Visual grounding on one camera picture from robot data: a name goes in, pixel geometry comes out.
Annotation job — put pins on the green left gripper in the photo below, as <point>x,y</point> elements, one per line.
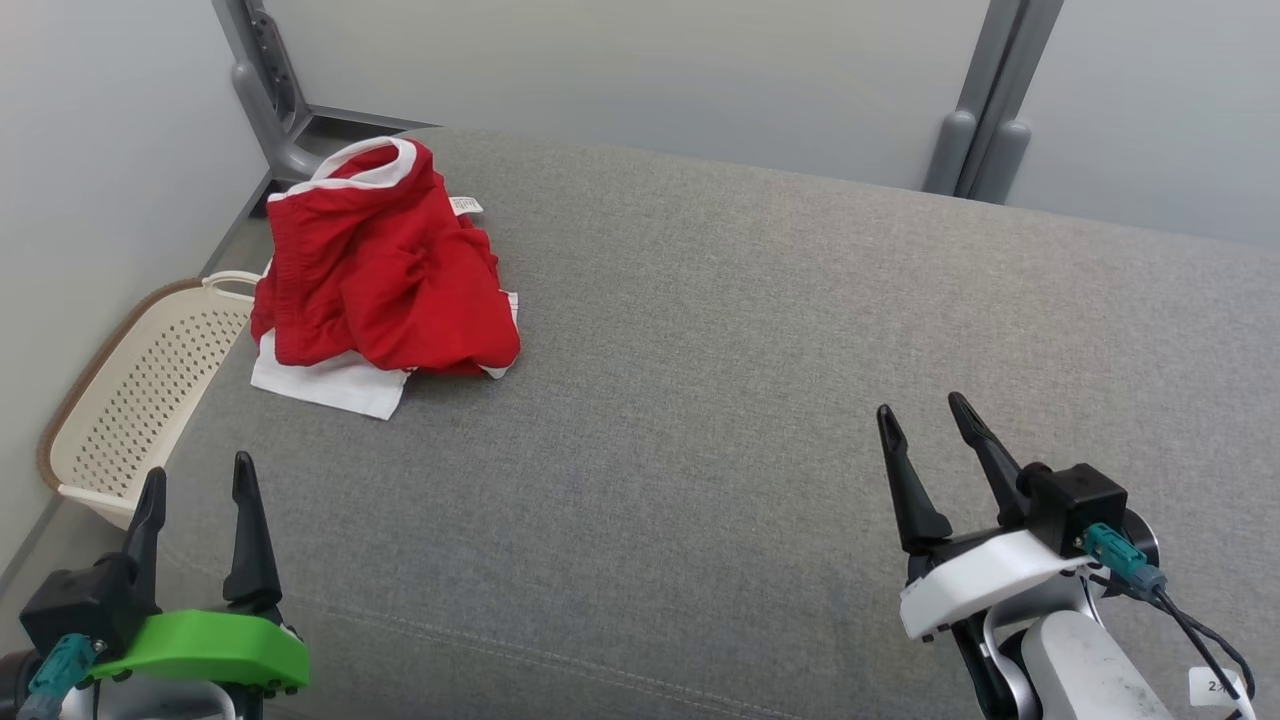
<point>210,645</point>

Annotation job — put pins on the red white basketball jersey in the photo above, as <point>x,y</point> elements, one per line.
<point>330,388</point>

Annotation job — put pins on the red shorts white stripe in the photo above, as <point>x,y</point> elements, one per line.
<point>400,300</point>

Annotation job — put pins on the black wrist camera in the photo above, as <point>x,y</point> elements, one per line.
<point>75,600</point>
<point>1075,505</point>

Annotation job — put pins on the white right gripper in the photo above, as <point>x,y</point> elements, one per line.
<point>990,580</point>

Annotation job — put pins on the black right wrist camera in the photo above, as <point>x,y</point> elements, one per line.
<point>1075,505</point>

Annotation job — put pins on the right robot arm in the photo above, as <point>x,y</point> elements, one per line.
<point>1090,670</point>

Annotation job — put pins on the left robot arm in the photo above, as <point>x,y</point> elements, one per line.
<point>170,708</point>

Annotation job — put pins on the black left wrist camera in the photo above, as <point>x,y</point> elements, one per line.
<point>75,600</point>

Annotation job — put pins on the cream perforated laundry basket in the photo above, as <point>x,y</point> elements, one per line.
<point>140,400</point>

